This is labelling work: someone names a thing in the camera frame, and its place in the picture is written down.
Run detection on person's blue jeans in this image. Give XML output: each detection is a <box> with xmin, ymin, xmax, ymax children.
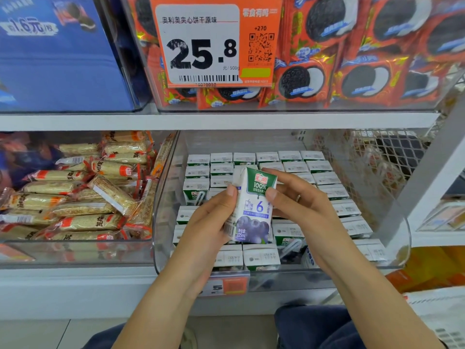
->
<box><xmin>82</xmin><ymin>305</ymin><xmax>368</xmax><ymax>349</ymax></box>

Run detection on person's left forearm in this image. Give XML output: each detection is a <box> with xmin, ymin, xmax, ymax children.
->
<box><xmin>112</xmin><ymin>276</ymin><xmax>212</xmax><ymax>349</ymax></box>

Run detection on blueberry juice carton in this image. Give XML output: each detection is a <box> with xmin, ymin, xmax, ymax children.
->
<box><xmin>224</xmin><ymin>165</ymin><xmax>279</xmax><ymax>245</ymax></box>

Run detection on person's left white shoe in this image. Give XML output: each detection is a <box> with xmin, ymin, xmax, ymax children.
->
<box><xmin>180</xmin><ymin>327</ymin><xmax>199</xmax><ymax>349</ymax></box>

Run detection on pile of blue snack packets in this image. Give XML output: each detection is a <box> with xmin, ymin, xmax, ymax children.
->
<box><xmin>0</xmin><ymin>130</ymin><xmax>65</xmax><ymax>204</ymax></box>

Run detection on rows of white juice cartons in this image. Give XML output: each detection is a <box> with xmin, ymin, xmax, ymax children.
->
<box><xmin>173</xmin><ymin>149</ymin><xmax>389</xmax><ymax>272</ymax></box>

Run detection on white wire mesh divider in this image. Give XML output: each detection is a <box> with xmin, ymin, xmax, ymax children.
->
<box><xmin>347</xmin><ymin>129</ymin><xmax>443</xmax><ymax>197</ymax></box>

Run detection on yellow orange snack packet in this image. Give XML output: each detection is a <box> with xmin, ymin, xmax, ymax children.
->
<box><xmin>385</xmin><ymin>245</ymin><xmax>465</xmax><ymax>293</ymax></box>

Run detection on person's right hand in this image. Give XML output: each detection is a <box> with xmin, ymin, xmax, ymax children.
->
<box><xmin>263</xmin><ymin>168</ymin><xmax>360</xmax><ymax>277</ymax></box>

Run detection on person's left hand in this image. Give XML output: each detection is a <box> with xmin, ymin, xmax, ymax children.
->
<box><xmin>167</xmin><ymin>184</ymin><xmax>241</xmax><ymax>288</ymax></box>

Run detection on clear plastic display bin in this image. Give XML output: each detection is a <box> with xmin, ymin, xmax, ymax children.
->
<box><xmin>0</xmin><ymin>130</ymin><xmax>177</xmax><ymax>268</ymax></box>
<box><xmin>153</xmin><ymin>130</ymin><xmax>413</xmax><ymax>291</ymax></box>

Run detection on pile of yellow wafer bars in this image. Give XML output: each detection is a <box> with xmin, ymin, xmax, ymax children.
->
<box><xmin>0</xmin><ymin>130</ymin><xmax>175</xmax><ymax>241</ymax></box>

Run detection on faded orange price tag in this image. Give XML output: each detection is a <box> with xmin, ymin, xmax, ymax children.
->
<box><xmin>0</xmin><ymin>243</ymin><xmax>36</xmax><ymax>263</ymax></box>

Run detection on blue cardboard display box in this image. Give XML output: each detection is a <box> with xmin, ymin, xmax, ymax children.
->
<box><xmin>0</xmin><ymin>0</ymin><xmax>152</xmax><ymax>113</ymax></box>

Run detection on small orange price tag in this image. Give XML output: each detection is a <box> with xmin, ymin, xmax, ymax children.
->
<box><xmin>200</xmin><ymin>274</ymin><xmax>251</xmax><ymax>297</ymax></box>

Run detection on large white orange price tag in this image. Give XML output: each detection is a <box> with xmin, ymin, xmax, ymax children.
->
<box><xmin>150</xmin><ymin>0</ymin><xmax>284</xmax><ymax>89</ymax></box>

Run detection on stack of red cookie packets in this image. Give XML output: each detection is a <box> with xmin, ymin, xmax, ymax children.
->
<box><xmin>120</xmin><ymin>0</ymin><xmax>465</xmax><ymax>112</ymax></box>

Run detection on person's right forearm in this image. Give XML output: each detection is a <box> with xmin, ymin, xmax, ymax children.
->
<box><xmin>320</xmin><ymin>249</ymin><xmax>446</xmax><ymax>349</ymax></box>

